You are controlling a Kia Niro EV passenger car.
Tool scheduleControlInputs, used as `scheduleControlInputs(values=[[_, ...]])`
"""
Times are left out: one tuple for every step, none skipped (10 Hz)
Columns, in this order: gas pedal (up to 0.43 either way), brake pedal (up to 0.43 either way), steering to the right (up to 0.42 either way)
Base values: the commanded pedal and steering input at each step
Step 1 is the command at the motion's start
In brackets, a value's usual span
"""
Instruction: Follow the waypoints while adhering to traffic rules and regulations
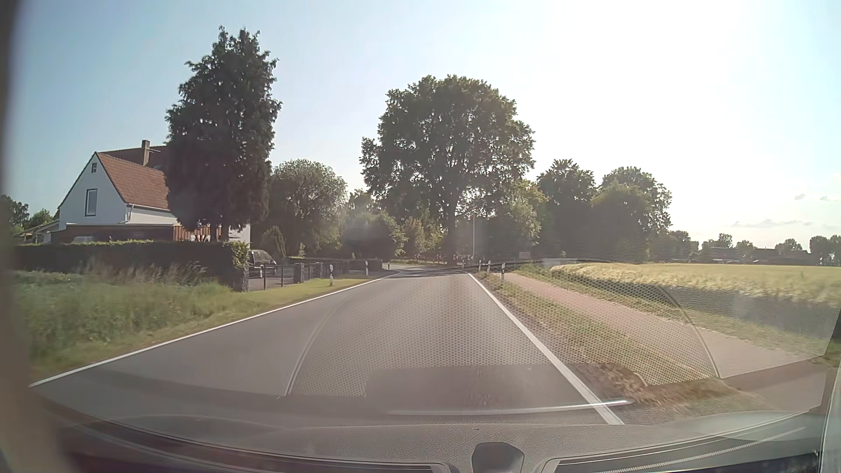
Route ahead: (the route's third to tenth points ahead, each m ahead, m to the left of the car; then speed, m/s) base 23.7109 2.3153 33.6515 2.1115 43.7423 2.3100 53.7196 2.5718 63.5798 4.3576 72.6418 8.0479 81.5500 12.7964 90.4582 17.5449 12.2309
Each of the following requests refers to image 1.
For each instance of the large broad oak tree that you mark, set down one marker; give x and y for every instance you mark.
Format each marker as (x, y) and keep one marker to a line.
(447, 151)

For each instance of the grey asphalt road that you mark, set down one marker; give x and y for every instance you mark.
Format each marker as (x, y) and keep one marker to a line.
(407, 328)

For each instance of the round leafy tree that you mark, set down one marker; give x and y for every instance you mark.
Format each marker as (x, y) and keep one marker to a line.
(305, 203)

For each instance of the dark metal fence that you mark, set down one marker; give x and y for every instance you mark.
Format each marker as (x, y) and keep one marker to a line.
(289, 272)

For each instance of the road markings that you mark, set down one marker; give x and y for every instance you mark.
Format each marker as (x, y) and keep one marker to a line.
(533, 341)

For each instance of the dark parked car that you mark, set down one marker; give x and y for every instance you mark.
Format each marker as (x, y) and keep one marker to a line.
(261, 260)

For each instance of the narrow grass verge strip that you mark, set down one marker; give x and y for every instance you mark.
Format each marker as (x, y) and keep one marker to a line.
(565, 335)

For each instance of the group of dark trees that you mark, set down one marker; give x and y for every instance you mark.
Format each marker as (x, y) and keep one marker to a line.
(604, 213)

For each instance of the car's own bonnet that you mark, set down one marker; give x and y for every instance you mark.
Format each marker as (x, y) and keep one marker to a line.
(420, 447)

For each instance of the tall dark conifer tree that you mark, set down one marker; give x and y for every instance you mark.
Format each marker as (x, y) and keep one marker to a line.
(220, 138)

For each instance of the reddish paved cycle path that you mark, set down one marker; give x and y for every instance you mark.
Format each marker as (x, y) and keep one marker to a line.
(644, 332)

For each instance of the trimmed green hedge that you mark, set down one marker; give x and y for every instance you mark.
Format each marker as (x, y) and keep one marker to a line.
(131, 256)

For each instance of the white house with red roof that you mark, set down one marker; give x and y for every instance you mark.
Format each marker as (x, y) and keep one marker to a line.
(112, 197)

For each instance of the grass verge with tall weeds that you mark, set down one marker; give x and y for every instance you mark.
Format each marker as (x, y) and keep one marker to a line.
(118, 315)

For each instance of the pale grain field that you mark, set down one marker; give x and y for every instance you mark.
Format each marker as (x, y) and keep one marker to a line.
(736, 279)

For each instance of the distant row of buildings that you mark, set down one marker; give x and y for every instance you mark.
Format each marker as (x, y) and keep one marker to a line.
(755, 255)

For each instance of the distant row of trees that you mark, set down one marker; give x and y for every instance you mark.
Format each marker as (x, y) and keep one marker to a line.
(788, 247)

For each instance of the lamp post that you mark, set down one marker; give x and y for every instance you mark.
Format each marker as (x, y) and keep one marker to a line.
(473, 236)

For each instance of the metal guard rail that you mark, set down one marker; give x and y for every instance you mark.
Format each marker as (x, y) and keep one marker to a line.
(506, 264)

